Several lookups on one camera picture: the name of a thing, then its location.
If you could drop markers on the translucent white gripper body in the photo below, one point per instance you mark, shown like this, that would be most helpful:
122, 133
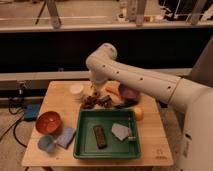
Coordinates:
96, 89

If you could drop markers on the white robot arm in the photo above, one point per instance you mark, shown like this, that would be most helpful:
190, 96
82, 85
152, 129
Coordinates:
193, 99

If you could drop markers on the white paper cup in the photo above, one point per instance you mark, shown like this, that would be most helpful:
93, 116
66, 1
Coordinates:
77, 91

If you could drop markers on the blue measuring cup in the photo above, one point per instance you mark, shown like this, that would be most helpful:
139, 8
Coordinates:
46, 143

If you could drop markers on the dark brown toy pile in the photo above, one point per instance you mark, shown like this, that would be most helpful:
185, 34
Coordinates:
90, 102

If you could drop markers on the orange carrot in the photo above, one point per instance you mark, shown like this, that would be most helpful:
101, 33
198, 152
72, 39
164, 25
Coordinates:
112, 90

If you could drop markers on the purple bowl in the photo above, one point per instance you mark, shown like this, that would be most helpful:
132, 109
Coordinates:
128, 93

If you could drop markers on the wooden table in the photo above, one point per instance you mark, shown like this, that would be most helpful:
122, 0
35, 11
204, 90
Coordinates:
155, 150

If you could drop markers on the dark brown rectangular block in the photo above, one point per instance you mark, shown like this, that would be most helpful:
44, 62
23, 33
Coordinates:
100, 136

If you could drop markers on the green plastic tray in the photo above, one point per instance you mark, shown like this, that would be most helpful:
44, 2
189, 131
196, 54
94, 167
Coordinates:
85, 146

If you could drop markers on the orange peach fruit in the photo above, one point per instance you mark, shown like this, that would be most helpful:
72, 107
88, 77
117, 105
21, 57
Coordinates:
138, 113

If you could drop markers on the grey folded cloth piece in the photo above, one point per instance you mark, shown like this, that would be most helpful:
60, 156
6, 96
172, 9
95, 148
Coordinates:
120, 131

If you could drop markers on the red-orange bowl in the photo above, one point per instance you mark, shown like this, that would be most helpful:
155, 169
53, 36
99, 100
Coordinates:
48, 122

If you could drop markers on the blue sponge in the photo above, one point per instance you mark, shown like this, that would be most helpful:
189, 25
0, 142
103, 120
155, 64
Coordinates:
66, 137

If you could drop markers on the blue box on floor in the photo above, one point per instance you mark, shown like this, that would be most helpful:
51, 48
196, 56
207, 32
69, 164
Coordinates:
31, 112

